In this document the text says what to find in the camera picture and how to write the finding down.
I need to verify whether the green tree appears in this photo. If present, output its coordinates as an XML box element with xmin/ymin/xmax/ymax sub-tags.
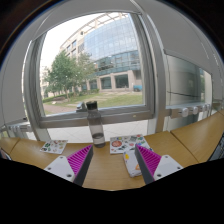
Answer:
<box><xmin>42</xmin><ymin>49</ymin><xmax>98</xmax><ymax>102</ymax></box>

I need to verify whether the white rail with knobs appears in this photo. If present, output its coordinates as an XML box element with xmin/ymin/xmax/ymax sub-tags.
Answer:
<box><xmin>0</xmin><ymin>121</ymin><xmax>33</xmax><ymax>135</ymax></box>
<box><xmin>165</xmin><ymin>102</ymin><xmax>213</xmax><ymax>120</ymax></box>

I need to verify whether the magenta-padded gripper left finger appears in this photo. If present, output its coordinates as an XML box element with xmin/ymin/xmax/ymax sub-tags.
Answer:
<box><xmin>43</xmin><ymin>144</ymin><xmax>95</xmax><ymax>187</ymax></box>

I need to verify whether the clear grey drink bottle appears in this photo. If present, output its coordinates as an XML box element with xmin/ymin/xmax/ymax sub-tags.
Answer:
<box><xmin>85</xmin><ymin>100</ymin><xmax>107</xmax><ymax>149</ymax></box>

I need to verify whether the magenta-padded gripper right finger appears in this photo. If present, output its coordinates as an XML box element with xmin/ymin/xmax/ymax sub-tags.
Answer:
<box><xmin>134</xmin><ymin>144</ymin><xmax>184</xmax><ymax>185</ymax></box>

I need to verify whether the grey window frame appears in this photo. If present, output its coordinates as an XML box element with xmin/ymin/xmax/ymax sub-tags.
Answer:
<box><xmin>22</xmin><ymin>0</ymin><xmax>168</xmax><ymax>142</ymax></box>

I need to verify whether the large sticker sheet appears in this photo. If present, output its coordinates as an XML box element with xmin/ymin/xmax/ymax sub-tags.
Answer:
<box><xmin>109</xmin><ymin>133</ymin><xmax>151</xmax><ymax>155</ymax></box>

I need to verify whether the grey window handle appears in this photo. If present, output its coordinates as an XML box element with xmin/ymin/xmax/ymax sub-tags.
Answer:
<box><xmin>75</xmin><ymin>101</ymin><xmax>89</xmax><ymax>113</ymax></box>

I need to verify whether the glass office building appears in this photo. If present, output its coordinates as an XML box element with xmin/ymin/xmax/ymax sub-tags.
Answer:
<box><xmin>59</xmin><ymin>12</ymin><xmax>143</xmax><ymax>93</ymax></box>

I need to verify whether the small sticker sheet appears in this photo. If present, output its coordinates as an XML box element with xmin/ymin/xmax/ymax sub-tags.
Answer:
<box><xmin>39</xmin><ymin>139</ymin><xmax>69</xmax><ymax>155</ymax></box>

